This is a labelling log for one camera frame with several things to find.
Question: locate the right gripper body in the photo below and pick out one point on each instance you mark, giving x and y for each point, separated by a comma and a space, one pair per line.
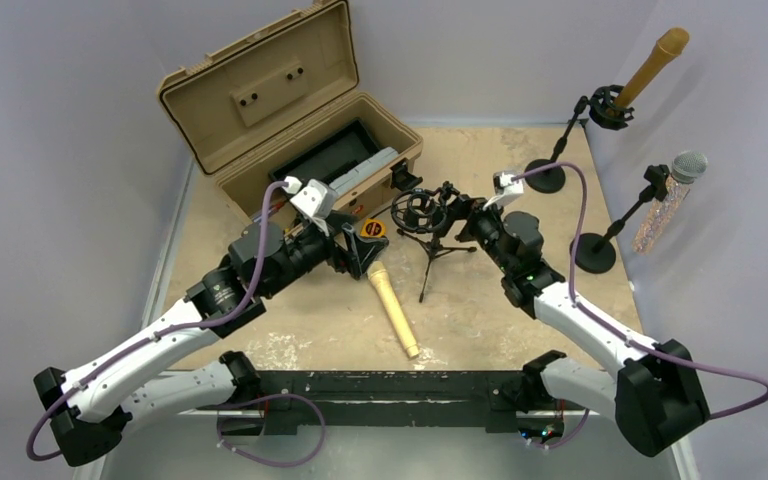
459, 211

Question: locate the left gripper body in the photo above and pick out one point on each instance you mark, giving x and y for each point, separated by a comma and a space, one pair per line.
345, 241

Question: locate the cream microphone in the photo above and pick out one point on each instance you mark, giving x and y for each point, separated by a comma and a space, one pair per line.
378, 277

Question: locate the black tripod microphone stand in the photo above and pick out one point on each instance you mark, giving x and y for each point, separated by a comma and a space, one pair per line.
420, 215

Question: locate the brown microphone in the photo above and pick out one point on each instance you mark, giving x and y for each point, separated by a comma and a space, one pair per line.
667, 48

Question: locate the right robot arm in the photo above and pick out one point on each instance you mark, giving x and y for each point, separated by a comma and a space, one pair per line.
647, 388

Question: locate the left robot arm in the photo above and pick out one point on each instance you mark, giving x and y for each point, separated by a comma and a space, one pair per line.
90, 408

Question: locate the black stand for silver microphone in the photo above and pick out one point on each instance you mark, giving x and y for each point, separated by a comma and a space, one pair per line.
595, 253

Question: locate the silver glitter microphone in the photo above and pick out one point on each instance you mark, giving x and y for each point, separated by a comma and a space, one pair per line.
686, 168

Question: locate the yellow tape measure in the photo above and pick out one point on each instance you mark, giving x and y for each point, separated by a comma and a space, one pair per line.
373, 228

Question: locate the grey plastic case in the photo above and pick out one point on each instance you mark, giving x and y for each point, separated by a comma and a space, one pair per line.
360, 173

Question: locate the black toolbox tray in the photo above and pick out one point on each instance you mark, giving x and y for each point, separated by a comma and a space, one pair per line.
332, 157

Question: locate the tan plastic toolbox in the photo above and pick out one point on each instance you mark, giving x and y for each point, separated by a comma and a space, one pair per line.
260, 101

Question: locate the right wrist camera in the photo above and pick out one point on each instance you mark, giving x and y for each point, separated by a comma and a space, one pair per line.
508, 187

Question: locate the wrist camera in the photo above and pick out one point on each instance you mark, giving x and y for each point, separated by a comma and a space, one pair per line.
315, 202
508, 187

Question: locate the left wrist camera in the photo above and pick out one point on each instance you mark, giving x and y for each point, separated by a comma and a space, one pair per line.
315, 202

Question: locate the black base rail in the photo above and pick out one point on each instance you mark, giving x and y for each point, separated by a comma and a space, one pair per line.
493, 401

